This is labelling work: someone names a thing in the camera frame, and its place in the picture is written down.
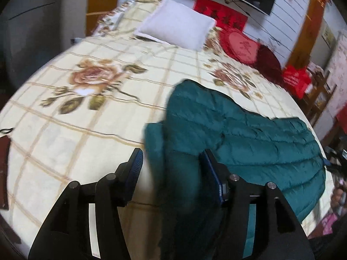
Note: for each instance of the white pillow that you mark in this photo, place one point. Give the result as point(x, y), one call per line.
point(176, 24)

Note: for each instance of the framed wall picture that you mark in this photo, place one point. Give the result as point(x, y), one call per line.
point(328, 36)

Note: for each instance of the red gift bag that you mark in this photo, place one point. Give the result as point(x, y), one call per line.
point(295, 80)

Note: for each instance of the dark brown cloth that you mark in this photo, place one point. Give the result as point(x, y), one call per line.
point(4, 168)

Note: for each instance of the wooden chair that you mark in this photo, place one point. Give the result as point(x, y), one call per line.
point(321, 92)

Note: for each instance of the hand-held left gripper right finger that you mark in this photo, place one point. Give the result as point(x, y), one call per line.
point(214, 176)

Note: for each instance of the floral upright mattress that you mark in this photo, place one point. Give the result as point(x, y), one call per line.
point(338, 67)

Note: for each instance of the pink printed cloth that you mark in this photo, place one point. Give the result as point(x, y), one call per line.
point(329, 222)

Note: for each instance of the large red paper bag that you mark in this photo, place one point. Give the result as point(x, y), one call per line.
point(342, 119)

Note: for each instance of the floral checked bedspread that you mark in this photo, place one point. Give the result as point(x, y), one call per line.
point(81, 146)

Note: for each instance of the orange wooden door frame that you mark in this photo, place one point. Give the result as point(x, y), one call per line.
point(306, 27)

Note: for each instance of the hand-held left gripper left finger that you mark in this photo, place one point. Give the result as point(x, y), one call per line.
point(137, 165)

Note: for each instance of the green puffer jacket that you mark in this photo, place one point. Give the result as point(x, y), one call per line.
point(244, 140)

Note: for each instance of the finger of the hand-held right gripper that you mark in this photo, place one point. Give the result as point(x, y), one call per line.
point(327, 162)

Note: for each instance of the red heart-shaped cushion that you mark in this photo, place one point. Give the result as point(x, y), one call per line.
point(241, 44)

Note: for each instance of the brown wooden door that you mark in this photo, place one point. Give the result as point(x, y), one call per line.
point(104, 2)

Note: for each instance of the dark red fringed cushion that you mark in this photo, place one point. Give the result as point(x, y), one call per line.
point(268, 59)

